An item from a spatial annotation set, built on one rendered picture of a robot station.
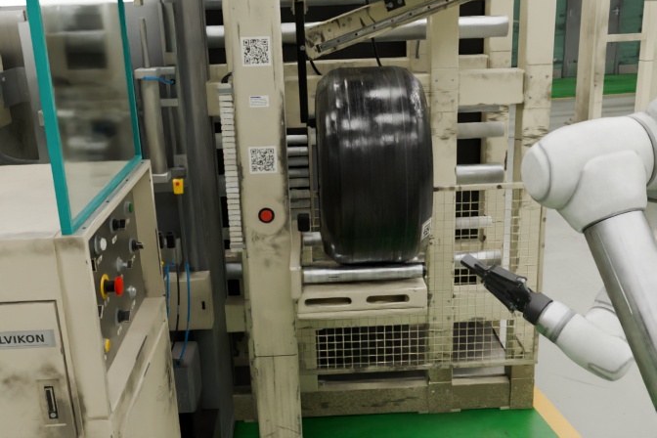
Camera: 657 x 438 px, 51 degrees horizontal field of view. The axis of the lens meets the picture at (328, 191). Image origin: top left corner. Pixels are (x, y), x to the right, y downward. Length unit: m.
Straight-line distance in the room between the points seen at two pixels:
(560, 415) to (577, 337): 1.38
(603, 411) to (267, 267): 1.64
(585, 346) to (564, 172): 0.60
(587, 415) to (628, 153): 1.96
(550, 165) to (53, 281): 0.88
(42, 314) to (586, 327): 1.14
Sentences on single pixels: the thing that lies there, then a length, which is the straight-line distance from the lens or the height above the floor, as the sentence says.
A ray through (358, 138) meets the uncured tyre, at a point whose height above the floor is 1.30.
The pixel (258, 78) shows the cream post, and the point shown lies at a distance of 1.86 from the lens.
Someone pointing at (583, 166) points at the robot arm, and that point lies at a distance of 1.19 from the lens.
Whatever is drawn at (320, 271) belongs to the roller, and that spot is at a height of 0.92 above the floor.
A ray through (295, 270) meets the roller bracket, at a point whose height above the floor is 0.94.
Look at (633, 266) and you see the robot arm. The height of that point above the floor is 1.24.
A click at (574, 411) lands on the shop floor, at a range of 3.08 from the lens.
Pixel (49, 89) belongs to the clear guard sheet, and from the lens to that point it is 1.24.
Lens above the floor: 1.68
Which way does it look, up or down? 17 degrees down
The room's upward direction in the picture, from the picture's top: 2 degrees counter-clockwise
